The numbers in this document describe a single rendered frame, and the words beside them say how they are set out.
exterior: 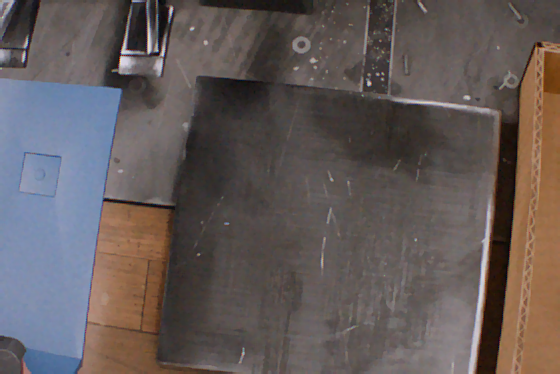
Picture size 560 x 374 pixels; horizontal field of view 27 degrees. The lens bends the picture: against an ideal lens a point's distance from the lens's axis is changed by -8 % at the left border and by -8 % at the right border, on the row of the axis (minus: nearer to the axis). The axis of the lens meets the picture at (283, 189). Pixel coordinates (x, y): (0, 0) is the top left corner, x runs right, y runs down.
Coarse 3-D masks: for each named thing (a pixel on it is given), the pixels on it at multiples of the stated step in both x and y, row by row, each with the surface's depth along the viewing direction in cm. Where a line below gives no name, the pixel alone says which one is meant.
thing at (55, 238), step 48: (0, 96) 60; (48, 96) 60; (96, 96) 60; (0, 144) 59; (48, 144) 59; (96, 144) 59; (0, 192) 59; (96, 192) 59; (0, 240) 58; (48, 240) 58; (96, 240) 58; (0, 288) 57; (48, 288) 57; (48, 336) 57
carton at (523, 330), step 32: (544, 64) 64; (544, 96) 68; (544, 128) 67; (544, 160) 67; (544, 192) 66; (512, 224) 66; (544, 224) 66; (512, 256) 64; (544, 256) 66; (512, 288) 62; (544, 288) 65; (512, 320) 60; (544, 320) 65; (512, 352) 58; (544, 352) 64
